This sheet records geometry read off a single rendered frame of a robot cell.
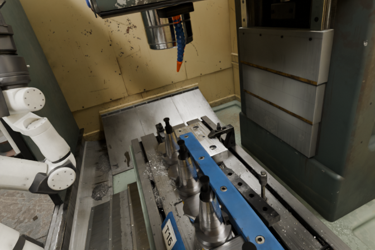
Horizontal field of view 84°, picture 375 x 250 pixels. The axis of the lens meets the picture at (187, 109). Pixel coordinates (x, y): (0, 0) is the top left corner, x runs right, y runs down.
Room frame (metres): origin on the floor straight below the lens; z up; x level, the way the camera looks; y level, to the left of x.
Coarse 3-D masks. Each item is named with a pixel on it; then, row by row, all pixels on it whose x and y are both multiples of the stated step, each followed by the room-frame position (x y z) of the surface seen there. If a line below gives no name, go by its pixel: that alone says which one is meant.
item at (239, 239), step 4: (236, 236) 0.21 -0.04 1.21; (240, 236) 0.21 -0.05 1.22; (228, 240) 0.21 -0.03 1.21; (232, 240) 0.20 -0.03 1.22; (236, 240) 0.20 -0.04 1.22; (240, 240) 0.20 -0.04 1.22; (244, 240) 0.20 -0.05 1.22; (224, 244) 0.20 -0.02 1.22; (228, 244) 0.20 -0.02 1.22; (232, 244) 0.20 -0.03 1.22; (236, 244) 0.20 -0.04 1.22; (240, 244) 0.20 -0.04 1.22; (212, 248) 0.20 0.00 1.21; (216, 248) 0.20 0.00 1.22; (220, 248) 0.20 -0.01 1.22; (224, 248) 0.19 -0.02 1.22; (228, 248) 0.19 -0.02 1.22; (232, 248) 0.19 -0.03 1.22; (236, 248) 0.19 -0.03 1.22; (240, 248) 0.19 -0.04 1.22
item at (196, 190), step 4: (200, 176) 0.35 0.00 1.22; (176, 180) 0.35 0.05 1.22; (176, 184) 0.34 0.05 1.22; (200, 184) 0.32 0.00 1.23; (180, 188) 0.32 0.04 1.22; (196, 188) 0.31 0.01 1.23; (200, 188) 0.31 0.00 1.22; (180, 192) 0.32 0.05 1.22; (184, 192) 0.31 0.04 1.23; (188, 192) 0.31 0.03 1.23; (192, 192) 0.31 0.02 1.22; (196, 192) 0.31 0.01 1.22; (180, 196) 0.32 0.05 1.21; (184, 196) 0.31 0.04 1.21; (188, 196) 0.31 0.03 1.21
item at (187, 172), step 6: (180, 162) 0.33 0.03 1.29; (186, 162) 0.33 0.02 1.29; (192, 162) 0.33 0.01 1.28; (180, 168) 0.33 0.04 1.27; (186, 168) 0.32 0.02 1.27; (192, 168) 0.33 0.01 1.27; (180, 174) 0.33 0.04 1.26; (186, 174) 0.32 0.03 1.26; (192, 174) 0.32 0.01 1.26; (180, 180) 0.33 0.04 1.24; (186, 180) 0.32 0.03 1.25; (192, 180) 0.32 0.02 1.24; (198, 180) 0.33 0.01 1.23; (186, 186) 0.32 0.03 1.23; (192, 186) 0.32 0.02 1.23
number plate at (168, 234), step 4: (168, 220) 0.46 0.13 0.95; (168, 224) 0.45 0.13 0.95; (164, 228) 0.45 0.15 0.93; (168, 228) 0.44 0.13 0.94; (172, 228) 0.43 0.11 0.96; (164, 232) 0.44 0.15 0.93; (168, 232) 0.43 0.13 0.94; (172, 232) 0.42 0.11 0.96; (164, 236) 0.43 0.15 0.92; (168, 236) 0.42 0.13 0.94; (172, 236) 0.41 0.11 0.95; (168, 240) 0.41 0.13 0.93; (172, 240) 0.40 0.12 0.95; (176, 240) 0.39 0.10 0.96; (168, 244) 0.40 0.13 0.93; (172, 244) 0.39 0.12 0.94; (168, 248) 0.39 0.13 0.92
